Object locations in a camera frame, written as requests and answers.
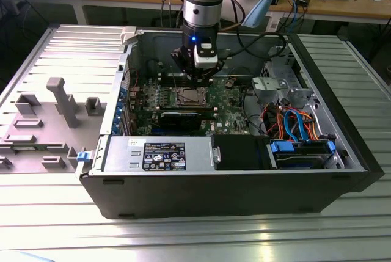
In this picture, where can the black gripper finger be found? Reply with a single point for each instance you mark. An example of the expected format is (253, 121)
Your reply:
(215, 69)
(181, 60)

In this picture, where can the silver CPU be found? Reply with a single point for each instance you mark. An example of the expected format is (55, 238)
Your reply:
(190, 96)

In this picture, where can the CPU socket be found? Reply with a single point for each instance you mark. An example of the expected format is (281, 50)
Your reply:
(210, 103)

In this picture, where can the black RAM slot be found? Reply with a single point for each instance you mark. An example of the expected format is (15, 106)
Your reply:
(207, 110)

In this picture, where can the black plastic cover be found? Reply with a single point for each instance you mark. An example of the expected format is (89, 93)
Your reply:
(235, 152)

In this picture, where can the coin battery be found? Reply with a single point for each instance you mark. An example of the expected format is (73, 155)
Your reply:
(228, 83)

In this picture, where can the green motherboard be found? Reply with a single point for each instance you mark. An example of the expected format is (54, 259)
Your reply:
(226, 115)

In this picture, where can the metal disk bay cage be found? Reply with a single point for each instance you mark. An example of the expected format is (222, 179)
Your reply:
(268, 88)

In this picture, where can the grey case latch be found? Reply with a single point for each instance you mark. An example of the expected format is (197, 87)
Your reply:
(128, 34)

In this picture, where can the black graphics card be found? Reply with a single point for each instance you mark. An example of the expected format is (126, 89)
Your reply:
(180, 120)

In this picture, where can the white label tag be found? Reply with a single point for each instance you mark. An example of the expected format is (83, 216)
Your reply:
(275, 24)

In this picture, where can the small black adapter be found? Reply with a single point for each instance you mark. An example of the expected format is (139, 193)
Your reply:
(302, 1)

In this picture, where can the grey power supply unit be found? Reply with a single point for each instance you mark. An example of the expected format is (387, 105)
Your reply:
(122, 155)

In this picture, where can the hard disk blue carrier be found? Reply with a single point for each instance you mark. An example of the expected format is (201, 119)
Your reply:
(301, 159)

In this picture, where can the black PC case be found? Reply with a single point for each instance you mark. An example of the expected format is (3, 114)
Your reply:
(214, 195)

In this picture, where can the blue case latch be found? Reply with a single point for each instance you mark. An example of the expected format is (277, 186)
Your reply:
(84, 156)

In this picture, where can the grey parts rack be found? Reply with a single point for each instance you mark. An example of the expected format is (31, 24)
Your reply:
(46, 130)

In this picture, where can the green RAM stick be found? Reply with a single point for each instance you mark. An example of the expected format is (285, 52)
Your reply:
(24, 149)

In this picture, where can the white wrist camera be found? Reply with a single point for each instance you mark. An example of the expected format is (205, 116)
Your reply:
(206, 57)

